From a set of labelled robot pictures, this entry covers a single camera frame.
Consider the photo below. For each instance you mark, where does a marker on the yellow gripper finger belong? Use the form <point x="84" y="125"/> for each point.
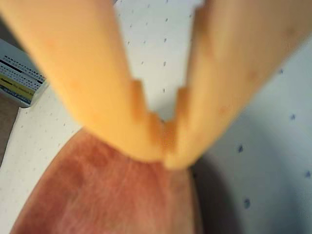
<point x="80" y="68"/>
<point x="231" y="61"/>

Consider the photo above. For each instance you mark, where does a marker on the brown wooden bowl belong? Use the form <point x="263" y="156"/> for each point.
<point x="97" y="195"/>

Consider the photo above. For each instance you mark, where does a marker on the white printed box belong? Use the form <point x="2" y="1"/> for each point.
<point x="14" y="73"/>

